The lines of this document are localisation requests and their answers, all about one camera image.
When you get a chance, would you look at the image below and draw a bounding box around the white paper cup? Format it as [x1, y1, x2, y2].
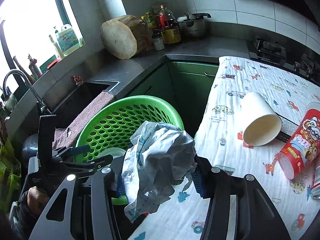
[240, 92, 282, 146]

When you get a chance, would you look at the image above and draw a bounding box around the red snack tube can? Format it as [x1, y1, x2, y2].
[277, 102, 319, 180]

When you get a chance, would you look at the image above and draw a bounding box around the black kitchen sink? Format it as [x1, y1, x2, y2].
[52, 80, 119, 128]

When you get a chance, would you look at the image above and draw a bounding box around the person's left hand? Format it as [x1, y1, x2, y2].
[27, 186, 50, 216]

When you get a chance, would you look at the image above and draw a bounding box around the pink towel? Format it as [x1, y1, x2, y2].
[52, 90, 116, 150]

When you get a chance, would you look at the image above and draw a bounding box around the green plastic waste basket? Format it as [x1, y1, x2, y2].
[74, 95, 185, 205]

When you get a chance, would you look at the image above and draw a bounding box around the chrome sink faucet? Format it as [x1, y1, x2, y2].
[2, 69, 52, 116]

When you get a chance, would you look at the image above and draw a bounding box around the white patterned table cloth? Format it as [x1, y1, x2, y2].
[133, 56, 319, 239]

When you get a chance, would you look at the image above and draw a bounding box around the red scrubber by sink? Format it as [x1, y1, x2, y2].
[72, 75, 84, 87]

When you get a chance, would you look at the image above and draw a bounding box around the detergent bottle on windowsill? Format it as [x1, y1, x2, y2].
[55, 24, 80, 56]

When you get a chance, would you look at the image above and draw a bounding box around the round wooden chopping block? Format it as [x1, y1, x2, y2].
[100, 15, 153, 60]

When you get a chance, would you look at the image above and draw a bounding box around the green cabinet door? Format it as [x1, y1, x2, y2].
[167, 62, 219, 137]

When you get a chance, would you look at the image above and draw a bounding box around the small white jar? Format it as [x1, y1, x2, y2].
[152, 32, 165, 51]

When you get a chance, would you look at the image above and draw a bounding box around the dark oil bottle yellow label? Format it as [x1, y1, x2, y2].
[159, 5, 181, 44]

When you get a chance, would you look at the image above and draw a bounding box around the black gas stove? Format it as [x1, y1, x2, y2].
[247, 38, 319, 85]

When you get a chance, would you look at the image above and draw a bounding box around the steel pressure cooker pot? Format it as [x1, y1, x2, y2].
[176, 13, 211, 41]

